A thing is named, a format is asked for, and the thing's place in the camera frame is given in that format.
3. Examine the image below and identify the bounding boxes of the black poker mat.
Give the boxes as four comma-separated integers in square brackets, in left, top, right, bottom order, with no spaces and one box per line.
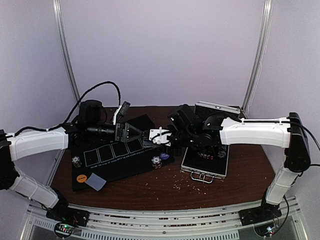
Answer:
[69,113,177,193]

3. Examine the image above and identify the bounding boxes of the playing card deck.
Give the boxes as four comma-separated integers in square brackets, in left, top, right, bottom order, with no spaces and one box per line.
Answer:
[141,130,160,148]

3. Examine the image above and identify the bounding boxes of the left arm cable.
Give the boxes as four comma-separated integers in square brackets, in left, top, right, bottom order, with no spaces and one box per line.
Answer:
[57,80,122,131]

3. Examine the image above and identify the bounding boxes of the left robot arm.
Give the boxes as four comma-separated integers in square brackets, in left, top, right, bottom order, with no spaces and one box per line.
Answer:
[0,122,143,222]

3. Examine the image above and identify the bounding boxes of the aluminium poker case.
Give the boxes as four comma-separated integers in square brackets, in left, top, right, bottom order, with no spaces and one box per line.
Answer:
[180,101,241,184]

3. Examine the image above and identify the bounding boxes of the poker chip stack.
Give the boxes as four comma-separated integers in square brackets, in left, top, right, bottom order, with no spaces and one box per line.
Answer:
[71,156,82,168]
[151,156,162,169]

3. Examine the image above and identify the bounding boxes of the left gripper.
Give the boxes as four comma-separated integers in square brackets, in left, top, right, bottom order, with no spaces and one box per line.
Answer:
[87,122,145,144]

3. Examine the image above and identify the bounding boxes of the aluminium frame post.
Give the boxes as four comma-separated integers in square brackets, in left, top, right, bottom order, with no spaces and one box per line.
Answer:
[52,0,80,102]
[242,0,273,115]

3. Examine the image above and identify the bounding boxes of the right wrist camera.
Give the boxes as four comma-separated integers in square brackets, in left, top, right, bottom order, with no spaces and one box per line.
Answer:
[167,104,197,131]

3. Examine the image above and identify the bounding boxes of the purple small blind button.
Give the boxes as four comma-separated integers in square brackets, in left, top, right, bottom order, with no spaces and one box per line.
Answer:
[160,152,170,160]

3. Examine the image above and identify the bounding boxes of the right aluminium frame post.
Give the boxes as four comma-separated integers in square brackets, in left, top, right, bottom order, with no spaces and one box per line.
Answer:
[242,0,273,115]

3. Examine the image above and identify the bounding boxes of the orange big blind button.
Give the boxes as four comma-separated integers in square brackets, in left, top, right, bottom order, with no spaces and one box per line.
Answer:
[76,174,88,184]

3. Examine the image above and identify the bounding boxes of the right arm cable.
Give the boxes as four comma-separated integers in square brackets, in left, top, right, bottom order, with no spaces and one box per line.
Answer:
[299,122,320,168]

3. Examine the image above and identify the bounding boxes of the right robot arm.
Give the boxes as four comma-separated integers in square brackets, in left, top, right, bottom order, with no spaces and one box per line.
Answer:
[162,111,311,221]

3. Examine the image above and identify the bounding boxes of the red dice in case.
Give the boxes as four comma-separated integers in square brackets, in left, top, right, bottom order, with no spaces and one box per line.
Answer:
[197,152,215,160]

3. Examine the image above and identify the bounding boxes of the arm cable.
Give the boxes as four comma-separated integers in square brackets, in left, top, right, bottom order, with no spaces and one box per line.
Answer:
[299,122,320,168]
[57,80,122,131]

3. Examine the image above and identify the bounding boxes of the left aluminium frame post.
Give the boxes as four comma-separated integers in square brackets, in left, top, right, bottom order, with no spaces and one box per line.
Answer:
[52,0,80,102]

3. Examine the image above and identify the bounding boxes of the chip row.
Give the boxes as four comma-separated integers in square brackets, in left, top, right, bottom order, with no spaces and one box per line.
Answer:
[217,145,228,159]

